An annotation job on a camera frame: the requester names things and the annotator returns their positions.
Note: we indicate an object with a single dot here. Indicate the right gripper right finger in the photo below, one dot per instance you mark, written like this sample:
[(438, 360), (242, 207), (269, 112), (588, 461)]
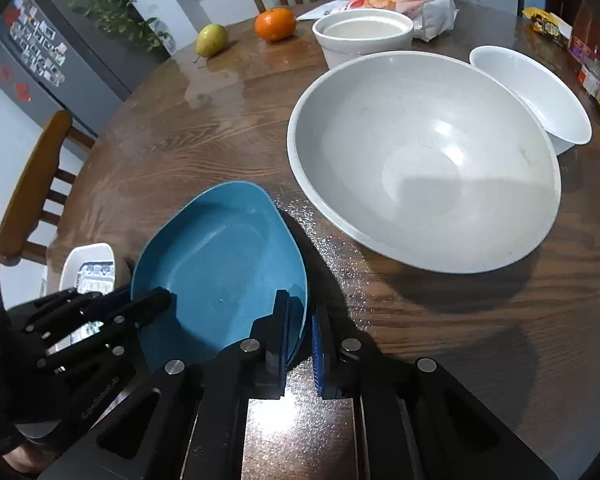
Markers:
[(386, 397)]

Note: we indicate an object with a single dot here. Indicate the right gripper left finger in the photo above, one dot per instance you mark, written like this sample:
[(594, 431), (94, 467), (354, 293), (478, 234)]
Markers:
[(254, 368)]

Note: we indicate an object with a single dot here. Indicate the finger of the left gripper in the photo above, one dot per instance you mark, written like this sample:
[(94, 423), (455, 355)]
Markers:
[(138, 312)]

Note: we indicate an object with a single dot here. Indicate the square blue patterned plate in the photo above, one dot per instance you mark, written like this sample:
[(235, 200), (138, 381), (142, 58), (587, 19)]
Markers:
[(89, 268)]

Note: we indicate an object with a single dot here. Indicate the teal blue plate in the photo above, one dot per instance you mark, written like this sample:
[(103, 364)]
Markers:
[(223, 256)]

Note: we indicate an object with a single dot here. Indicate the large white speckled bowl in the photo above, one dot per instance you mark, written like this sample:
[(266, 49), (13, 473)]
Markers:
[(426, 160)]

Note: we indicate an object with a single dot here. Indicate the small cream straight-sided bowl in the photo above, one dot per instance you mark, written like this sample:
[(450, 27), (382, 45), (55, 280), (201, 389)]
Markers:
[(347, 35)]

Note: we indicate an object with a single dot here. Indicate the medium white bowl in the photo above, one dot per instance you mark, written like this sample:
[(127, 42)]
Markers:
[(558, 109)]

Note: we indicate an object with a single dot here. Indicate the person's left hand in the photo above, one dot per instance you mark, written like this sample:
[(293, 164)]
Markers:
[(29, 458)]

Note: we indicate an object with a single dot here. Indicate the wooden chair at left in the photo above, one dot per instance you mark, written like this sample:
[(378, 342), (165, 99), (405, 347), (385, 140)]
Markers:
[(26, 208)]

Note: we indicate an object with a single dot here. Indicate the grey refrigerator with magnets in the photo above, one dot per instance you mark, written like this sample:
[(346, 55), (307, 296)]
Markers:
[(46, 66)]

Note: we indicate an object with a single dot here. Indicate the green pear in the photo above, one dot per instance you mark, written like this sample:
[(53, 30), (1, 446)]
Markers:
[(211, 40)]

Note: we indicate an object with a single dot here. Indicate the orange tangerine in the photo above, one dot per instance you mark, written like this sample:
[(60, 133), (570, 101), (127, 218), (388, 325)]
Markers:
[(276, 24)]

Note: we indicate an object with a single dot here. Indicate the green hanging plant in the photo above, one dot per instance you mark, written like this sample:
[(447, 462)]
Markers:
[(120, 19)]

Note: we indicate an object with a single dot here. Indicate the white snack bag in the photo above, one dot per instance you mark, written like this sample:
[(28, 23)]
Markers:
[(431, 18)]

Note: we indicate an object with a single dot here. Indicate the small white label jar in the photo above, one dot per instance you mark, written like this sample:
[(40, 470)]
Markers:
[(589, 77)]

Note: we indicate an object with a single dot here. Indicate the red sauce bottle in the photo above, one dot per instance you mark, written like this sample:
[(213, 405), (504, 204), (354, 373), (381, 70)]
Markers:
[(584, 41)]

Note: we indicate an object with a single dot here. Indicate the yellow snack packet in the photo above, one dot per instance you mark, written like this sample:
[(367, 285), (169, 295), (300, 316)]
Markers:
[(548, 25)]

